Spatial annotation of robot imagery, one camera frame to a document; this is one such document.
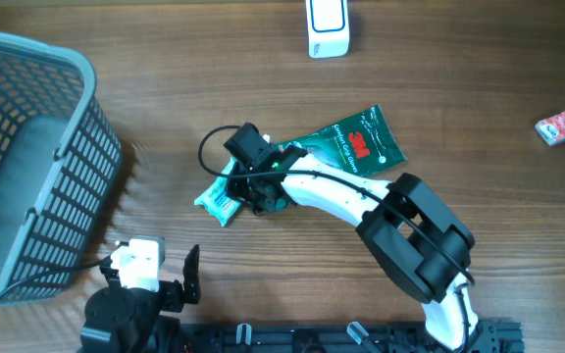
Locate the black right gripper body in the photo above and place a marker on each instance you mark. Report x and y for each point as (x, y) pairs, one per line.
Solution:
(243, 187)

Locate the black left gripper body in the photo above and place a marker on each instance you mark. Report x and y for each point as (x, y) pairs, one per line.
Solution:
(171, 297)

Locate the white teal wipes packet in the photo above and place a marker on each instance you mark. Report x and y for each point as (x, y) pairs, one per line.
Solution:
(216, 201)

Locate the green 3M gloves packet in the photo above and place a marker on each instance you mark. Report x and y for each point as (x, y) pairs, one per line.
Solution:
(362, 144)

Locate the orange red tissue packet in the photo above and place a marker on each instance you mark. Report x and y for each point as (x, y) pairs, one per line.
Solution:
(552, 130)

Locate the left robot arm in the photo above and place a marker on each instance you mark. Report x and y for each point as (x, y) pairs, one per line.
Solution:
(121, 319)

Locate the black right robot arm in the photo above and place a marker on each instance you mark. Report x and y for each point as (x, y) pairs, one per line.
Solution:
(415, 238)

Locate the white barcode scanner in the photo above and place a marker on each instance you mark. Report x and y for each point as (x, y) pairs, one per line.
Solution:
(327, 28)

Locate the grey black plastic basket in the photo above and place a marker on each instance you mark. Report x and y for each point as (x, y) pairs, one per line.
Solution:
(59, 157)

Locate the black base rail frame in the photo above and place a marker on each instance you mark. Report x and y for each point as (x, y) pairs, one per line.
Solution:
(406, 337)

